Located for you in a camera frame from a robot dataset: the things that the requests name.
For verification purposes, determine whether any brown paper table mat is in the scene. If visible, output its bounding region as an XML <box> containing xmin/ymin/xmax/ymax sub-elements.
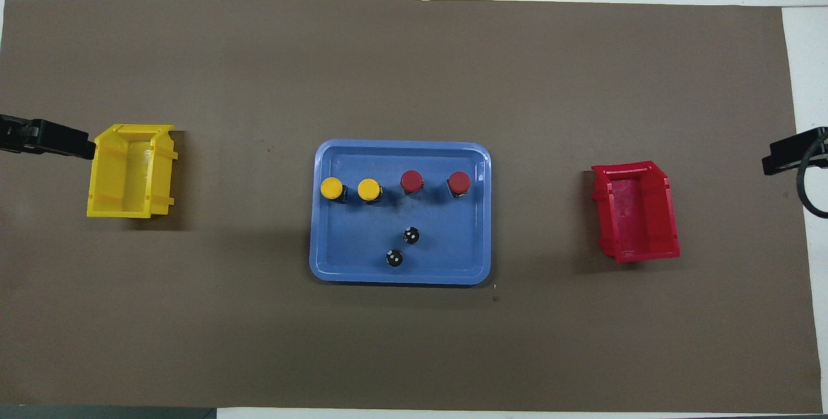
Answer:
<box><xmin>0</xmin><ymin>0</ymin><xmax>823</xmax><ymax>414</ymax></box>

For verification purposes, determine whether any red push button switch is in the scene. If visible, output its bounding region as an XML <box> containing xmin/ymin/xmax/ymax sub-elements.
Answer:
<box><xmin>399</xmin><ymin>170</ymin><xmax>426</xmax><ymax>199</ymax></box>
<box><xmin>446</xmin><ymin>171</ymin><xmax>472</xmax><ymax>200</ymax></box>

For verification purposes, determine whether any blue plastic tray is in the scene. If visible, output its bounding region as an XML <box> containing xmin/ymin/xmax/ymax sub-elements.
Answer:
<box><xmin>309</xmin><ymin>139</ymin><xmax>492</xmax><ymax>286</ymax></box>

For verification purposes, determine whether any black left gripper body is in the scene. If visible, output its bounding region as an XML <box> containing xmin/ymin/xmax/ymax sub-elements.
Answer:
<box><xmin>0</xmin><ymin>115</ymin><xmax>33</xmax><ymax>153</ymax></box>

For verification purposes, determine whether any yellow plastic storage bin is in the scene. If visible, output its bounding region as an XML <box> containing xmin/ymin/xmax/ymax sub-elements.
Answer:
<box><xmin>87</xmin><ymin>124</ymin><xmax>179</xmax><ymax>219</ymax></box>

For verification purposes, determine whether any red plastic storage bin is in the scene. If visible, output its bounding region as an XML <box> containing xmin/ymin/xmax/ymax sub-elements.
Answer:
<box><xmin>590</xmin><ymin>160</ymin><xmax>681</xmax><ymax>264</ymax></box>

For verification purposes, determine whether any yellow push button switch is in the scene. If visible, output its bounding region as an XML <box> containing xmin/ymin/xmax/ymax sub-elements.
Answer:
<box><xmin>320</xmin><ymin>177</ymin><xmax>349</xmax><ymax>205</ymax></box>
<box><xmin>357</xmin><ymin>178</ymin><xmax>385</xmax><ymax>206</ymax></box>

